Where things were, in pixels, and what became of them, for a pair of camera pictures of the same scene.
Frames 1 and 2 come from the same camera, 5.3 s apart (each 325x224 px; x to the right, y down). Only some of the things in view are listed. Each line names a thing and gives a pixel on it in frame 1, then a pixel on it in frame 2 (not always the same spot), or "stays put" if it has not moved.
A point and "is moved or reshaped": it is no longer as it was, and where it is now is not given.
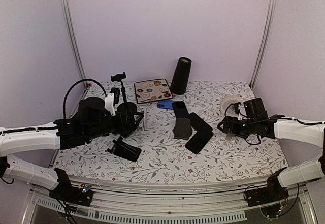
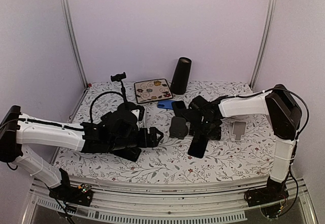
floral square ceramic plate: [153, 90] stays put
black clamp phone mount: [125, 150] stays put
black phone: [198, 140] is moved or reshaped
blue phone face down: [166, 104] stays put
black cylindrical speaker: [180, 80] stays put
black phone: [180, 109] stays put
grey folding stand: [229, 136] is moved or reshaped
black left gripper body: [121, 127] to [143, 142]
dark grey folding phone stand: [183, 130] is moved or reshaped
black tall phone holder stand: [125, 107] stays put
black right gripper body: [239, 130] to [206, 128]
